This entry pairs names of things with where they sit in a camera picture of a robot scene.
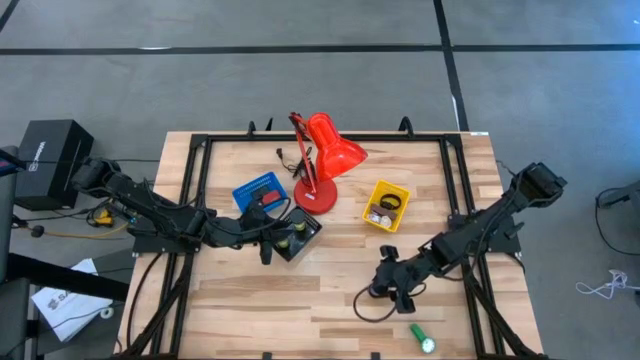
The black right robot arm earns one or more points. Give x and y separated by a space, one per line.
475 230

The green flashlight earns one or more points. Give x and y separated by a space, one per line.
418 332

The white tape roll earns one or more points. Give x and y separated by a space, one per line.
107 313

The black cardboard box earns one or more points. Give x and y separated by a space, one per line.
50 160

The yellow plastic basket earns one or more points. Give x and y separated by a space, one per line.
395 190

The red rectangular case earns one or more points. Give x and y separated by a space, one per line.
272 197

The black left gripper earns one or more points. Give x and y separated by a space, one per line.
257 225

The silver metal wristwatch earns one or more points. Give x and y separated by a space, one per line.
385 221

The black glossy-topped rectangular case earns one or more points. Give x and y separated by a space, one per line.
259 194

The red desk lamp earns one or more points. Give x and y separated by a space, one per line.
332 150

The black wristwatch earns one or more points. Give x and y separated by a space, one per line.
390 195

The small hourglass yellow-green sand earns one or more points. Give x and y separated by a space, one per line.
283 244

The black plastic basket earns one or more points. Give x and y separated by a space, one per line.
307 240

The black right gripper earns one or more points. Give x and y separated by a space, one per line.
402 287

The blue plastic basket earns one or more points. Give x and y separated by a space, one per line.
245 192

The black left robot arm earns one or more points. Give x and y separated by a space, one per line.
150 205

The black metal rig frame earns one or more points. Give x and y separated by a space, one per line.
197 150

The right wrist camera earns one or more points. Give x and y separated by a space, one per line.
381 285

